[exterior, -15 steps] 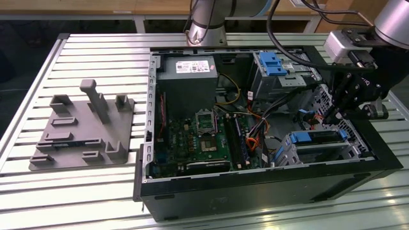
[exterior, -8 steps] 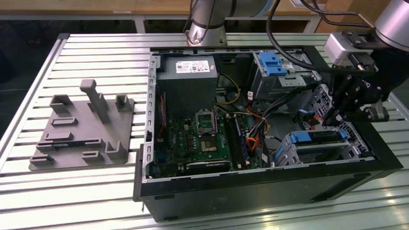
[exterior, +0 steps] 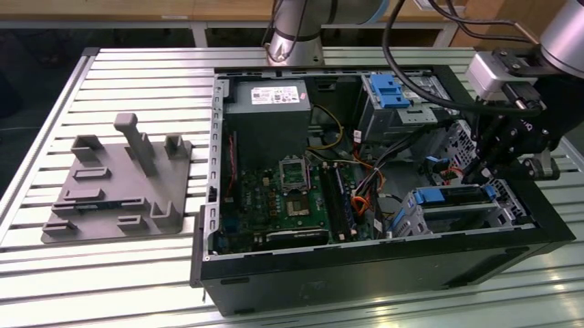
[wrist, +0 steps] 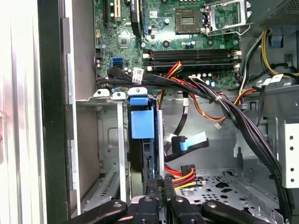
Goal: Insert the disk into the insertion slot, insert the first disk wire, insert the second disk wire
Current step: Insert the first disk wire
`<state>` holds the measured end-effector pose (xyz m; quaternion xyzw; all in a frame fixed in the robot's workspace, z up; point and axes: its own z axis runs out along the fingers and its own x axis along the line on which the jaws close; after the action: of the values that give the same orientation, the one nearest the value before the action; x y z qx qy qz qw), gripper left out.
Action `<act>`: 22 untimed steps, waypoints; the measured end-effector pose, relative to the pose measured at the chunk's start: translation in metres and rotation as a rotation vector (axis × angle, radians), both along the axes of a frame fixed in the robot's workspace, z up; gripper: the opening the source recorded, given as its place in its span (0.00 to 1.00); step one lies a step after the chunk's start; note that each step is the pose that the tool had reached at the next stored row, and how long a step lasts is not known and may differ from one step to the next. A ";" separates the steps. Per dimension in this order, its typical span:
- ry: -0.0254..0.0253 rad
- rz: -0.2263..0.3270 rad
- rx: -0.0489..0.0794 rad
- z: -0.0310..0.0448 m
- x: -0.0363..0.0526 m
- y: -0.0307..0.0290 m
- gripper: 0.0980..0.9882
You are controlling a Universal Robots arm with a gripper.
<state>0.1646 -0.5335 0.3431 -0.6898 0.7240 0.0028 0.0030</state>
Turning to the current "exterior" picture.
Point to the hard disk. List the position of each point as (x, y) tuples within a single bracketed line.
[(429, 197)]

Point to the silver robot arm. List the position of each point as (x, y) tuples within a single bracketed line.
[(294, 41)]

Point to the silver metal disk bay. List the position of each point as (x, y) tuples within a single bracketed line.
[(462, 209)]

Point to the black RAM slot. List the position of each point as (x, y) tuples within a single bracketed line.
[(329, 198), (339, 200)]

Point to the silver metal drive cage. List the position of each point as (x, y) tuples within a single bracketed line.
[(388, 119)]

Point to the blue drive cage latch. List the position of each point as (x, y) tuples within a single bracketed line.
[(388, 92)]

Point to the CPU socket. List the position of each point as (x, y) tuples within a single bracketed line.
[(294, 174)]

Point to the bare chipset chip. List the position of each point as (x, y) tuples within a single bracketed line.
[(300, 208)]

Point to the black PC case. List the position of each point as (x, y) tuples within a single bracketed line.
[(365, 283)]

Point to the dark grey power supply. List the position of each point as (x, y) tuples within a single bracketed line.
[(265, 136)]

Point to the black graphics card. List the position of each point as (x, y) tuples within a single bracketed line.
[(297, 237)]

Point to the green motherboard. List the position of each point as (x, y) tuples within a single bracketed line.
[(256, 205)]

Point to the grey parts rack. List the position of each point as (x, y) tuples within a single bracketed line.
[(114, 177)]

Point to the green RAM stick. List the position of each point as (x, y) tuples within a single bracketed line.
[(98, 206)]

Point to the small grey wrist camera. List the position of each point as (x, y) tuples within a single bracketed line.
[(543, 167)]

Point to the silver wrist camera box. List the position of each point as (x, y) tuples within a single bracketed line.
[(488, 75)]

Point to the wooden desk white frame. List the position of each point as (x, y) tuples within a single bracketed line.
[(137, 10)]

